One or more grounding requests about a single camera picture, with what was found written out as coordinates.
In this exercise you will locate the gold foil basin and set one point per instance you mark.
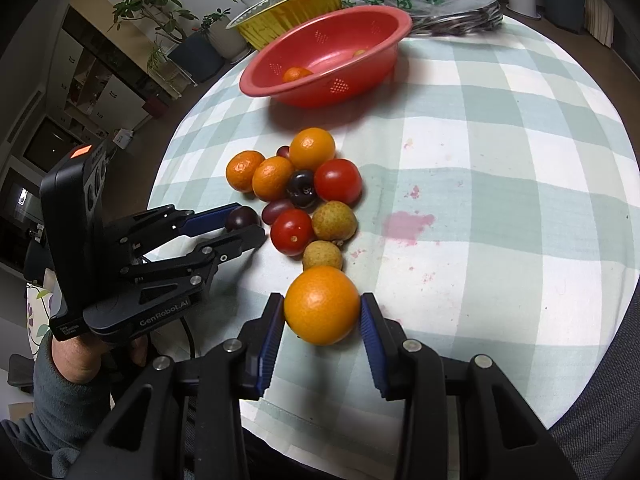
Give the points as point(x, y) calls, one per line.
point(267, 20)

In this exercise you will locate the tall plant in dark pot left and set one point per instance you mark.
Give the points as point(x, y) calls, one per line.
point(191, 51)

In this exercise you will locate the red tomato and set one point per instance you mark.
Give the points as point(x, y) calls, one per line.
point(338, 179)
point(292, 232)

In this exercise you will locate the dark plum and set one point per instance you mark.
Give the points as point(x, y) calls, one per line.
point(240, 218)
point(300, 189)

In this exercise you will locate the person's left hand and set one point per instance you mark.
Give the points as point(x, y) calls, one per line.
point(79, 359)

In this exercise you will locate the white shelving unit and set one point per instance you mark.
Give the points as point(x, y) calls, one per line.
point(97, 82)

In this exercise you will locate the orange top of pile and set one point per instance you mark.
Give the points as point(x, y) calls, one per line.
point(311, 147)

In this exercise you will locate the plant in white pot left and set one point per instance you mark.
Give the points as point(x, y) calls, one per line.
point(226, 41)

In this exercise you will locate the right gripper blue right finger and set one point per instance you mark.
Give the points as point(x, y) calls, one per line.
point(405, 369)

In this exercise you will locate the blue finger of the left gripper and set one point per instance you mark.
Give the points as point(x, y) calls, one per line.
point(206, 221)
point(228, 246)

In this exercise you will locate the red grape behind oranges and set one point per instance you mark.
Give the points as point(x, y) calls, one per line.
point(284, 151)

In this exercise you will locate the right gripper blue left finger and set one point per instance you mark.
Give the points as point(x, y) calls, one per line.
point(239, 369)

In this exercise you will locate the green checkered tablecloth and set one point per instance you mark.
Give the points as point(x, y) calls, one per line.
point(499, 213)

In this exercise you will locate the mandarin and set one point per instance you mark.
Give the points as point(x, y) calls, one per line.
point(295, 73)
point(271, 177)
point(241, 168)

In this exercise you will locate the red plastic colander bowl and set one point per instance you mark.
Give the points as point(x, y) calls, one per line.
point(325, 46)

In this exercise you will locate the large orange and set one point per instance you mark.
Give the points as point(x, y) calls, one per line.
point(322, 306)

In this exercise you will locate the beige curtain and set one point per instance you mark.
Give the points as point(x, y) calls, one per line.
point(600, 21)

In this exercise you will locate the oblong red grape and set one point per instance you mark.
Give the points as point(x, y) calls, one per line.
point(274, 209)

